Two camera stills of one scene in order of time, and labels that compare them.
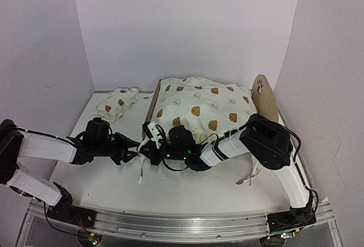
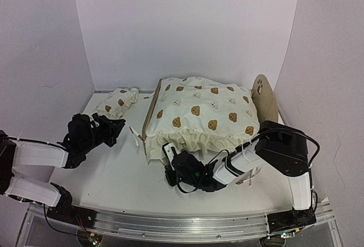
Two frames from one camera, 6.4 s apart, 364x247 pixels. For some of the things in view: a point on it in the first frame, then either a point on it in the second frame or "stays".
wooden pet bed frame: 264,97 stays
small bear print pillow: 113,107 stays
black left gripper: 124,143 → 112,127
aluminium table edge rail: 114,91 stays
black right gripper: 152,153 → 173,180
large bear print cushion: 207,107 stays
